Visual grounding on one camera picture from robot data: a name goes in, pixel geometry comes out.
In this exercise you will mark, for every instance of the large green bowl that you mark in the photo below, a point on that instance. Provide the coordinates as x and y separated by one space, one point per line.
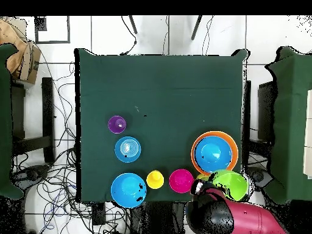
231 184

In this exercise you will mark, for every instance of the large blue bowl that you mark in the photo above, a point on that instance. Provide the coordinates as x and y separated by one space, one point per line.
128 189
213 153

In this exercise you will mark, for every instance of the yellow cup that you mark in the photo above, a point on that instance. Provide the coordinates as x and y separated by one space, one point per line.
155 180

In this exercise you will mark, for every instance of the large orange bowl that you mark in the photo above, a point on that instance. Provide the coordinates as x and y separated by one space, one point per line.
235 148

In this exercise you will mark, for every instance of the small blue ridged bowl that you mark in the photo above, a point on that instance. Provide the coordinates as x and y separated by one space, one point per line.
128 149

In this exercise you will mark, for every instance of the translucent yellow-green cup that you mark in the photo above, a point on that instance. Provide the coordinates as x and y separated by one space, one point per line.
202 177

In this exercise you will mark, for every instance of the small red bowl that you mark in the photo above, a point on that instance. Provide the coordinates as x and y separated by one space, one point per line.
181 180

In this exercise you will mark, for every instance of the black box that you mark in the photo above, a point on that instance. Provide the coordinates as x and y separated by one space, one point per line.
265 109

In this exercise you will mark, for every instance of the purple cup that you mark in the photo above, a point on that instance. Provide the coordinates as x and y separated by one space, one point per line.
117 124

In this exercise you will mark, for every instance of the black power brick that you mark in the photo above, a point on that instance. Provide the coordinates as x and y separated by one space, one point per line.
98 214

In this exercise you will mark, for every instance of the dark green tablecloth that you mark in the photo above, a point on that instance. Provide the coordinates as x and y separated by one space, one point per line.
158 85

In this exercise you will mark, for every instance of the green cloth side table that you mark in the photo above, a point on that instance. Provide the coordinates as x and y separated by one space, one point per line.
290 121
4 121

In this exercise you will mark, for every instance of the black tripod leg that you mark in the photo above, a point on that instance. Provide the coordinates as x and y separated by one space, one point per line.
133 24
196 28

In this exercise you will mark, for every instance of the black floor stand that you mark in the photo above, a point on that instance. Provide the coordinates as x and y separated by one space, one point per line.
48 109

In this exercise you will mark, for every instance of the cardboard box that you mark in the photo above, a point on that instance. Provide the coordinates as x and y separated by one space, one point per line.
30 61

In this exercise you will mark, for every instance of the black robot pedestal leg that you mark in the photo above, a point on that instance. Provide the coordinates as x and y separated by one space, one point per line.
260 176
31 174

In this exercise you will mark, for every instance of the black square floor frame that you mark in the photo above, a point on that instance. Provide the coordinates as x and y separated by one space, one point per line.
40 24

